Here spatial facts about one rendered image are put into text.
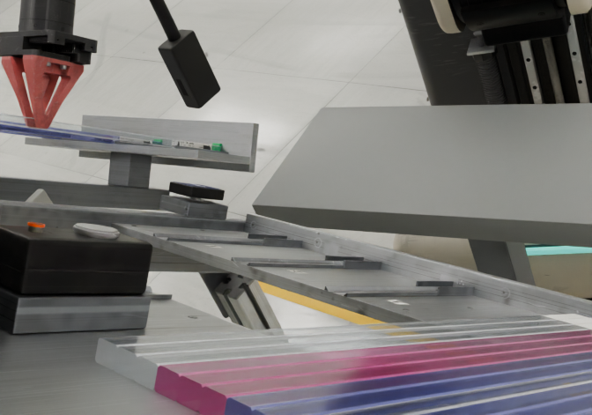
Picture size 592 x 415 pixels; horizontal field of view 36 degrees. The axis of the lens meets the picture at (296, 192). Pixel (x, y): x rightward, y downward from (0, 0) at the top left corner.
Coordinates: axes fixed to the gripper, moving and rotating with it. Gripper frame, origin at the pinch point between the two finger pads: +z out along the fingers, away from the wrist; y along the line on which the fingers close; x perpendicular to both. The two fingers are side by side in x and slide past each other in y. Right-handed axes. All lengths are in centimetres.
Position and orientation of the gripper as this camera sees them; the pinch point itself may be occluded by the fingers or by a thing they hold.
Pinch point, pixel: (38, 120)
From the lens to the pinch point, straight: 102.6
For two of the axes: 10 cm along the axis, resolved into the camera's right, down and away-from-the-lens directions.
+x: 6.0, 0.5, 8.0
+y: 8.0, 0.7, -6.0
